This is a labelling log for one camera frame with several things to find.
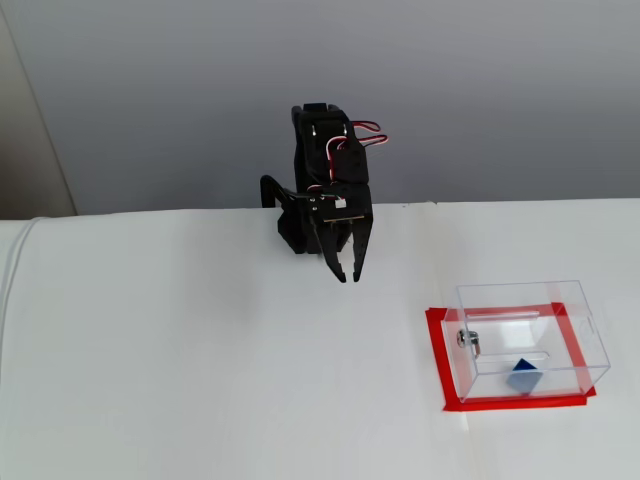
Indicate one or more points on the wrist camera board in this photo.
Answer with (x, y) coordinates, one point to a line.
(325, 207)

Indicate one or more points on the black table clamp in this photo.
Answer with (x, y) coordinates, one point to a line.
(266, 192)

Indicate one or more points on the red tape frame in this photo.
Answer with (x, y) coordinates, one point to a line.
(500, 404)

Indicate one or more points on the silver cylinder lock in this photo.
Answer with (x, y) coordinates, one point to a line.
(465, 339)

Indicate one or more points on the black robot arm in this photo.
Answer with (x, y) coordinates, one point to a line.
(310, 160)

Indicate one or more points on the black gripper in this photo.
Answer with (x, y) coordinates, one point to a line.
(345, 210)

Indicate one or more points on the transparent plastic box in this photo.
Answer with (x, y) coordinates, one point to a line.
(575, 382)

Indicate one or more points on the blue lego brick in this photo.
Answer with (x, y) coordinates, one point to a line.
(522, 377)

